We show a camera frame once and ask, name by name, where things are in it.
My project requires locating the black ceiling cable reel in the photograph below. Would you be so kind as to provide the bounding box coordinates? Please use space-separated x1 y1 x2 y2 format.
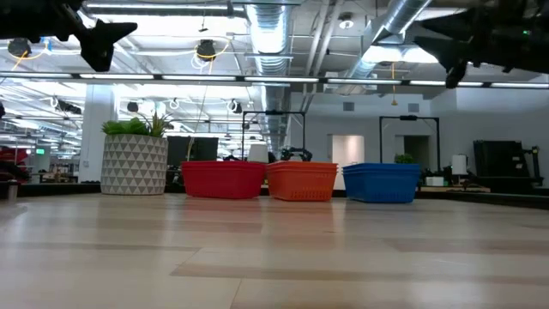
196 39 217 63
7 36 33 58

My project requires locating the wooden platform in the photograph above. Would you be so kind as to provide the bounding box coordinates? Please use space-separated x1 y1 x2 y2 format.
419 185 492 194

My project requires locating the slanted silver ceiling duct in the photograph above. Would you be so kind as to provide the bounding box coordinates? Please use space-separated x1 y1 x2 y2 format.
342 0 434 82

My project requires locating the white room pillar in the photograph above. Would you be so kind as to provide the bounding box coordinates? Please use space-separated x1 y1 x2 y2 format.
78 83 119 184

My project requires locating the black monitor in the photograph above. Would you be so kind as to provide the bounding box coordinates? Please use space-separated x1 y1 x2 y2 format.
166 136 220 167

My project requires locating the white lamp shade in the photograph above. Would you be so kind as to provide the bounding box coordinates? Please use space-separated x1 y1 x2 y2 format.
247 143 270 164

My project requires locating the silver cup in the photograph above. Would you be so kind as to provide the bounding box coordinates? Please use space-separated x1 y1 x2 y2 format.
5 179 20 202

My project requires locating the black metal frame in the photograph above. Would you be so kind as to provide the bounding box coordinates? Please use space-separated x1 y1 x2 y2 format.
378 114 441 173

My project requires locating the triangle patterned planter pot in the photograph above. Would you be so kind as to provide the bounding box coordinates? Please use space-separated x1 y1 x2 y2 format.
100 133 169 197

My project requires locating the large black case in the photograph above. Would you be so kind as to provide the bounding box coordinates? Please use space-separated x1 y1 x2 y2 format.
473 139 531 179

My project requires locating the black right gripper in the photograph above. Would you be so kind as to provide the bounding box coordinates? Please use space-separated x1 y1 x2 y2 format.
413 6 533 90

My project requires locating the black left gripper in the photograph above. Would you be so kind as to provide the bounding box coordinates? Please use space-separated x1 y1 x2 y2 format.
21 0 139 73

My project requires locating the green potted plant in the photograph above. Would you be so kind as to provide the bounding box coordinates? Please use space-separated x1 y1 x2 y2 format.
100 112 173 139

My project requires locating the black background table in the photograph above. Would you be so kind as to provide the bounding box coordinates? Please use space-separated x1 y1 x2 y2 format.
0 181 102 199

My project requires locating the yellow hanging cord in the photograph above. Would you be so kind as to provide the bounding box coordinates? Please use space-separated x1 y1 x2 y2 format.
389 62 398 106

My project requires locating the straight silver ceiling duct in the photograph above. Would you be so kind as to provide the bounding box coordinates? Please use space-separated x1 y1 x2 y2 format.
244 3 293 154

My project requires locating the linear ceiling light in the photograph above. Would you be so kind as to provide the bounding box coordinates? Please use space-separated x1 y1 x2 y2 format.
0 72 73 80
244 76 319 83
491 82 549 89
326 77 402 85
79 73 154 81
409 79 484 88
161 74 237 82

